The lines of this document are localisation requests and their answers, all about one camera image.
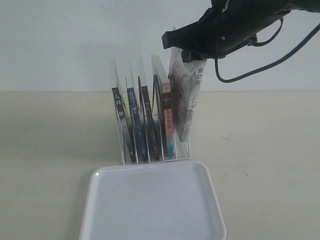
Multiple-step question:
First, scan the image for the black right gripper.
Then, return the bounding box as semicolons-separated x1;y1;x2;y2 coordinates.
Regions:
161;0;284;62

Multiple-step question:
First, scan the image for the white grey spine book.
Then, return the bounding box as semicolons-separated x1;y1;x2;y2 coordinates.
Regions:
167;24;207;143

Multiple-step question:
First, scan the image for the red teal spine book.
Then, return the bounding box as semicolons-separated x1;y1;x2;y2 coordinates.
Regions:
151;54;175;158

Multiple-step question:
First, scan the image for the dark blue book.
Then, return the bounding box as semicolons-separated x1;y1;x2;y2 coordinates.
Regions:
125;61;149;163

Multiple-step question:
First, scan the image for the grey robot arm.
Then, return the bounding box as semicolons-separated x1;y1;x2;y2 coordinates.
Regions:
161;0;320;62

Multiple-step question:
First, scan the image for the dark maroon book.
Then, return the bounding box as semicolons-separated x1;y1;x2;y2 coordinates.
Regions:
137;57;161;161

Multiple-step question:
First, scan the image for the black grey book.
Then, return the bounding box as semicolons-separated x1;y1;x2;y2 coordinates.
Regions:
111;58;136;163

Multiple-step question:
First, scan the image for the white plastic tray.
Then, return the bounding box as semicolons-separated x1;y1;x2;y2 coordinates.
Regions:
79;160;227;240

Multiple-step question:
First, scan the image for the black cable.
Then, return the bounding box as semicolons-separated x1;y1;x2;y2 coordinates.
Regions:
212;0;320;84

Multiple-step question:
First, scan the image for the white wire book rack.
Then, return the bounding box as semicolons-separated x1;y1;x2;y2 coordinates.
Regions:
109;55;190;165

